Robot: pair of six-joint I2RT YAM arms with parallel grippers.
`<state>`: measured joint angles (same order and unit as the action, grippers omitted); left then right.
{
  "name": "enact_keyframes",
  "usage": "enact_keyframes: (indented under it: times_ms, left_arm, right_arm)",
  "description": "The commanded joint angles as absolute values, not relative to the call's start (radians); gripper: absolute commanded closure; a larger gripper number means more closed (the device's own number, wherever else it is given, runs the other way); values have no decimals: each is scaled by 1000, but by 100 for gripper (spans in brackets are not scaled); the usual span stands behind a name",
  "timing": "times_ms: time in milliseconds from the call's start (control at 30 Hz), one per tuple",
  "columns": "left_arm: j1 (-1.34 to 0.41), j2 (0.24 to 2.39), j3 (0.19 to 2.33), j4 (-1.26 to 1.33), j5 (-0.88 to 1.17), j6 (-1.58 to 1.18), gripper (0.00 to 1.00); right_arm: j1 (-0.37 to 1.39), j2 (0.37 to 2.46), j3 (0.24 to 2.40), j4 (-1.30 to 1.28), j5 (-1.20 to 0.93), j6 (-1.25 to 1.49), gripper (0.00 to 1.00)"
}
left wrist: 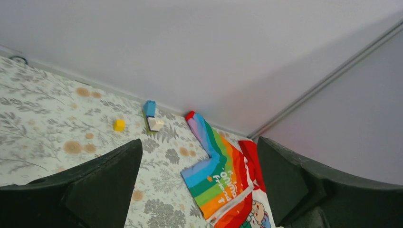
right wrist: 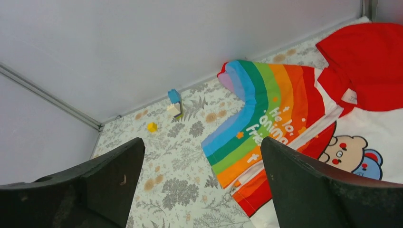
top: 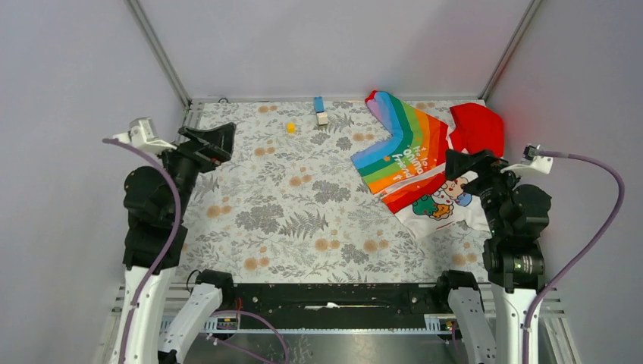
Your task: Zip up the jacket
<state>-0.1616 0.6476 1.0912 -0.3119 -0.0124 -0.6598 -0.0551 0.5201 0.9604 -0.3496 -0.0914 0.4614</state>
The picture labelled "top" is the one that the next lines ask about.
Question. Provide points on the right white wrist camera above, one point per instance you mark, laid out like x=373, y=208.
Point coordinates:
x=531, y=163

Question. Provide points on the blue and silver block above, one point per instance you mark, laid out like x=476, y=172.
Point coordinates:
x=320, y=113

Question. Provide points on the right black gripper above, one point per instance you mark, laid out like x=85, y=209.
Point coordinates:
x=457, y=162

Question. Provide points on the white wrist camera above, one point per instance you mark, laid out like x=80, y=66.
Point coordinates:
x=143, y=136
x=531, y=163

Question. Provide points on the rainbow kids jacket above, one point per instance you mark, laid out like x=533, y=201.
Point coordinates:
x=407, y=171

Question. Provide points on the floral table cloth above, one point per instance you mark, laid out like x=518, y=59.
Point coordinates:
x=292, y=208

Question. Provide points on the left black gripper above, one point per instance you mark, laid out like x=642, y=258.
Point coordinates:
x=221, y=137

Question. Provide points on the aluminium frame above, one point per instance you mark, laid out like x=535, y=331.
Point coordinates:
x=157, y=194

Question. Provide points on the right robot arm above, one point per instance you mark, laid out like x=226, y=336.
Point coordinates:
x=516, y=215

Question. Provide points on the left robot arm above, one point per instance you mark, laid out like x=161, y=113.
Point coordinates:
x=156, y=197

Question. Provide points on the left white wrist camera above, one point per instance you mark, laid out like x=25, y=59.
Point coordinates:
x=143, y=136

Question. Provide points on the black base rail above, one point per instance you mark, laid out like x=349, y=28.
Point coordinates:
x=336, y=306

